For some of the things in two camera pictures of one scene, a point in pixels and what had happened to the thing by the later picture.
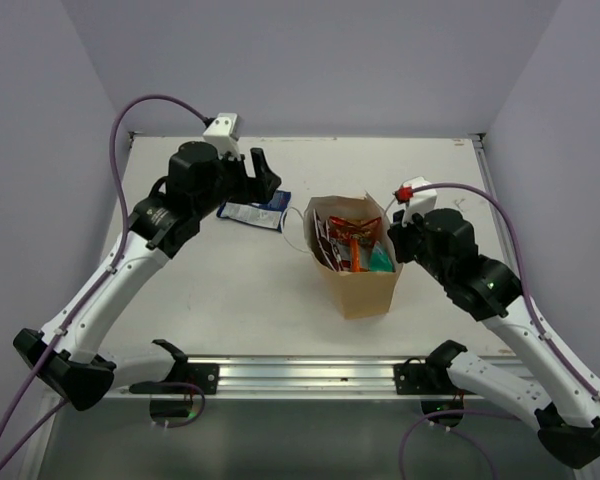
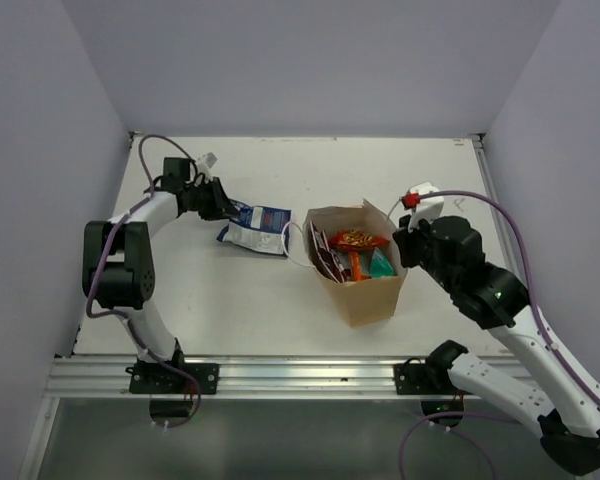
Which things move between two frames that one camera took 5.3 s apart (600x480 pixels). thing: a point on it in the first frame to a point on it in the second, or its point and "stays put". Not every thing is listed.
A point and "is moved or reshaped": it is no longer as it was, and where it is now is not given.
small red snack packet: [342, 229] to [352, 240]
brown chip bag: [321, 243] is moved or reshaped
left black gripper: [258, 189] to [221, 205]
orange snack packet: [356, 254] is moved or reshaped
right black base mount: [416, 378] stays put
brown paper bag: [353, 242] stays put
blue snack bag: [268, 215] is moved or reshaped
